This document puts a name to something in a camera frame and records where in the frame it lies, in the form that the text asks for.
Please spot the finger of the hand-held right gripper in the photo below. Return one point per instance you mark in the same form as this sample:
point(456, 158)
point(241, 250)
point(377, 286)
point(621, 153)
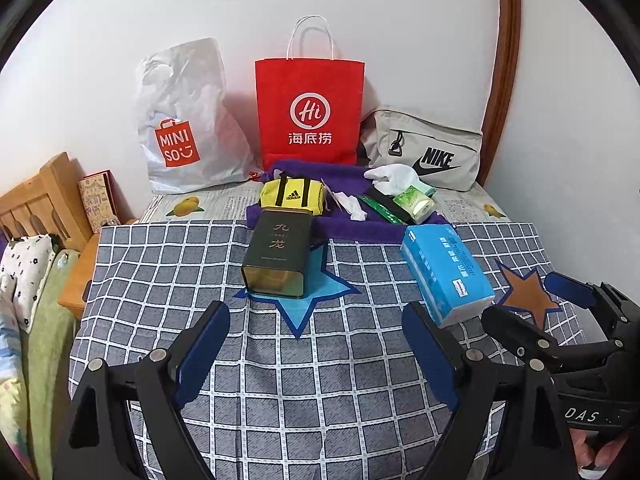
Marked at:
point(570, 287)
point(520, 332)

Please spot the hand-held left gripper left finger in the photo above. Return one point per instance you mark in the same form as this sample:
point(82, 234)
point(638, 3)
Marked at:
point(202, 350)

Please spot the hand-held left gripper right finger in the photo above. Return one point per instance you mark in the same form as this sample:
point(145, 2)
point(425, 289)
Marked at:
point(427, 355)

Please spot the green pocket tissue pack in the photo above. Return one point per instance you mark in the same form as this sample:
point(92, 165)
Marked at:
point(412, 203)

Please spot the green slim packet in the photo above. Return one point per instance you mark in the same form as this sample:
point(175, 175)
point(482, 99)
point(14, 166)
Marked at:
point(367, 201)

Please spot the mint green sock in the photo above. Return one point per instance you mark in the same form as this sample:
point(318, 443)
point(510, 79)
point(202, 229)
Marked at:
point(429, 189)

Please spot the yellow mini sports bag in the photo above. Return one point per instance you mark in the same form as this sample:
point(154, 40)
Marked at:
point(272, 195)

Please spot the white cotton glove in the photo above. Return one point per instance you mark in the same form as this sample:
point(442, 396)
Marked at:
point(395, 175)

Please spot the person's right hand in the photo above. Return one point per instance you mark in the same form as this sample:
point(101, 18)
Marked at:
point(600, 452)

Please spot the brown star patch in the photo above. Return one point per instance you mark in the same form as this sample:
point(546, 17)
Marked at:
point(530, 297)

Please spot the blue tissue pack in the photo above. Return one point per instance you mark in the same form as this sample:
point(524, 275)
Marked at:
point(445, 270)

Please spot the grey checked cloth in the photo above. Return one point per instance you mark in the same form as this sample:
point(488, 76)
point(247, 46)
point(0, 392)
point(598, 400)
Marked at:
point(165, 270)

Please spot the blue star patch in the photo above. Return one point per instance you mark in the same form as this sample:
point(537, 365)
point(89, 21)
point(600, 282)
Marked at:
point(300, 315)

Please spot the dark rectangular tea tin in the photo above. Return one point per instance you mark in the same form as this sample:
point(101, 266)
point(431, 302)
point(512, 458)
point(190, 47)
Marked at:
point(277, 250)

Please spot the wooden nightstand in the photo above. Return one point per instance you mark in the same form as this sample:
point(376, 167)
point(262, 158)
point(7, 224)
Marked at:
point(80, 280)

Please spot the newsprint pattern bed sheet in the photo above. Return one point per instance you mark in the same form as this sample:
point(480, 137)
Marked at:
point(220, 205)

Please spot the purple towel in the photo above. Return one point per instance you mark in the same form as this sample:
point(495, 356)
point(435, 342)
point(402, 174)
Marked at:
point(345, 232)

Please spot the light green blanket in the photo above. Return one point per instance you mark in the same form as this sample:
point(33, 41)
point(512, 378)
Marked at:
point(47, 360)

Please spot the patterned book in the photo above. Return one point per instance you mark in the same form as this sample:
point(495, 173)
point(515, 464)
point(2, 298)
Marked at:
point(97, 202)

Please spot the white floral pillow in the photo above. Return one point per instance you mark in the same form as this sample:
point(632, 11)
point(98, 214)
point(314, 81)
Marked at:
point(30, 270)

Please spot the pastel patterned quilt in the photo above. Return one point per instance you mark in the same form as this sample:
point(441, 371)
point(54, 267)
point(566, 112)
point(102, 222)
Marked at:
point(11, 360)

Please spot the grey fabric zip bag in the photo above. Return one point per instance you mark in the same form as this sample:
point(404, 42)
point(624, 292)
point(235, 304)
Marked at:
point(435, 135)

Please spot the wooden bed headboard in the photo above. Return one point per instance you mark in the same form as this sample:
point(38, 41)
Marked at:
point(55, 192)

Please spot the white plastic shopping bag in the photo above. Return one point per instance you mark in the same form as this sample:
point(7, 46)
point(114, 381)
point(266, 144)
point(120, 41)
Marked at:
point(190, 105)

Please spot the red paper carrier bag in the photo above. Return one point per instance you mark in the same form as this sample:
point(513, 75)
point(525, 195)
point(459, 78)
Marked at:
point(310, 85)

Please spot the brown wooden door frame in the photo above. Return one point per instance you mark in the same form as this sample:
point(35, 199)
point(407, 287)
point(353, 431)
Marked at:
point(505, 60)

